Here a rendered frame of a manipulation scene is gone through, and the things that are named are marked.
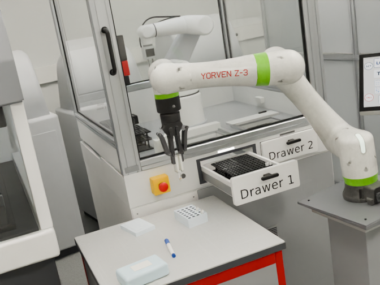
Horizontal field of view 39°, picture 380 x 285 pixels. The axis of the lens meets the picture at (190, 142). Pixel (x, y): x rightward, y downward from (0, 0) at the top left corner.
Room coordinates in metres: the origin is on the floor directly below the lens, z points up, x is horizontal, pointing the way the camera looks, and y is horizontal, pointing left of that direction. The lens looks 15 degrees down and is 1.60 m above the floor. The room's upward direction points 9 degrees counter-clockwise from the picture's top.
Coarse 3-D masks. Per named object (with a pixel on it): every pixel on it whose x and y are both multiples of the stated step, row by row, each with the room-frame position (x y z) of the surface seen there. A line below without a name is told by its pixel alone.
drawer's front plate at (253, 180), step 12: (264, 168) 1.97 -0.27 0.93; (276, 168) 1.97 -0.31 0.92; (288, 168) 1.99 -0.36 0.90; (240, 180) 1.91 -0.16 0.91; (252, 180) 1.93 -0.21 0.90; (276, 180) 1.97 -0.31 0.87; (288, 180) 1.98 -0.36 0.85; (240, 192) 1.91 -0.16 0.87; (252, 192) 1.93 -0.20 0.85; (264, 192) 1.95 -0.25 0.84; (276, 192) 1.96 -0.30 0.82; (240, 204) 1.91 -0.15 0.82
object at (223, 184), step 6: (234, 156) 2.30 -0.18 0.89; (258, 156) 2.24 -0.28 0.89; (210, 162) 2.26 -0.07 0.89; (276, 162) 2.11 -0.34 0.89; (204, 168) 2.20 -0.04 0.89; (210, 168) 2.26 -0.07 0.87; (204, 174) 2.20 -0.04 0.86; (210, 174) 2.14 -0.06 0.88; (216, 174) 2.09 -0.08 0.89; (210, 180) 2.14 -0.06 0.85; (216, 180) 2.09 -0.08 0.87; (222, 180) 2.03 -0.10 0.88; (228, 180) 1.99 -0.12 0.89; (216, 186) 2.10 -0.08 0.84; (222, 186) 2.03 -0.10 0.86; (228, 186) 1.98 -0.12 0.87; (228, 192) 1.99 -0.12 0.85
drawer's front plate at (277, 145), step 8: (312, 128) 2.41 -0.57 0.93; (288, 136) 2.36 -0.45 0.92; (296, 136) 2.37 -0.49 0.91; (304, 136) 2.39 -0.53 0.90; (312, 136) 2.40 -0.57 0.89; (264, 144) 2.31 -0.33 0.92; (272, 144) 2.33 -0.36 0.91; (280, 144) 2.34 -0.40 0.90; (296, 144) 2.37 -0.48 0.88; (304, 144) 2.39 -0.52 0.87; (312, 144) 2.40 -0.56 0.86; (264, 152) 2.31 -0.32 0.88; (280, 152) 2.34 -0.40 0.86; (288, 152) 2.36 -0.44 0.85; (304, 152) 2.38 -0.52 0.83; (272, 160) 2.32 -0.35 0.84; (280, 160) 2.34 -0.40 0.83
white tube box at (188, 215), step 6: (174, 210) 2.01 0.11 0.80; (180, 210) 2.01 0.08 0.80; (186, 210) 2.00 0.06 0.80; (192, 210) 1.99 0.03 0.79; (180, 216) 1.96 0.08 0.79; (186, 216) 1.94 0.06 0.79; (192, 216) 1.93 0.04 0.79; (198, 216) 1.92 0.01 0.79; (204, 216) 1.93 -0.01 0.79; (180, 222) 1.97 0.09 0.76; (186, 222) 1.92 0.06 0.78; (192, 222) 1.91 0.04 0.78; (198, 222) 1.92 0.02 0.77; (204, 222) 1.93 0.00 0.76
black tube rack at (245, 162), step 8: (224, 160) 2.24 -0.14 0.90; (232, 160) 2.22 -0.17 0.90; (240, 160) 2.21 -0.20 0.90; (248, 160) 2.18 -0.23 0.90; (256, 160) 2.17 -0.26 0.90; (216, 168) 2.21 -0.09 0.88; (224, 168) 2.14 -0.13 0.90; (232, 168) 2.11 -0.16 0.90; (240, 168) 2.10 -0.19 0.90; (248, 168) 2.08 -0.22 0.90; (224, 176) 2.11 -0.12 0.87; (232, 176) 2.09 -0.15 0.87
